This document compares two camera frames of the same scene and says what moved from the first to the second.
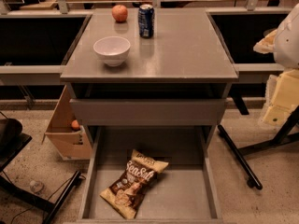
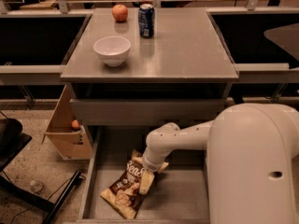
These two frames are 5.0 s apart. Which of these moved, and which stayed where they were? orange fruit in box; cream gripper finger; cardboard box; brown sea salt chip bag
Moved: cream gripper finger
Stayed: orange fruit in box; brown sea salt chip bag; cardboard box
